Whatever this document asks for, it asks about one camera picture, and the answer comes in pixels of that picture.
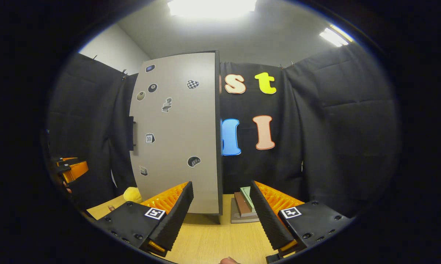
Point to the yellow round bun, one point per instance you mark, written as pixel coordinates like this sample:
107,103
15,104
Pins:
132,195

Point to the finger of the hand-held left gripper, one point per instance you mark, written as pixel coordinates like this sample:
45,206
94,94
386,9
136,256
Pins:
75,171
64,161

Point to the brown book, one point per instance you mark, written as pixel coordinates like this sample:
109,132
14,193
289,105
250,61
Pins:
242,205

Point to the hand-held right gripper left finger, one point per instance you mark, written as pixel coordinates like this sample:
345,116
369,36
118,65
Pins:
176,216

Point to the dark grey cabinet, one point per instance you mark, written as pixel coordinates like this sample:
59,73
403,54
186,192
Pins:
220,165

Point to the large ceiling light panel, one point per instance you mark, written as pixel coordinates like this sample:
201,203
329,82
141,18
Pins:
213,8

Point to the grey book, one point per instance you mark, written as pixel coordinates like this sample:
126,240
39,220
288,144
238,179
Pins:
238,219

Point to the black backdrop cloth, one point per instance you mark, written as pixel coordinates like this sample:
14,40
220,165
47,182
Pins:
334,139

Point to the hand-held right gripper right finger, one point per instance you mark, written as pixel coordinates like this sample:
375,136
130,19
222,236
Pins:
268,220

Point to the small ceiling light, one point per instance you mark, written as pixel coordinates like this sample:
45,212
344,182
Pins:
334,36

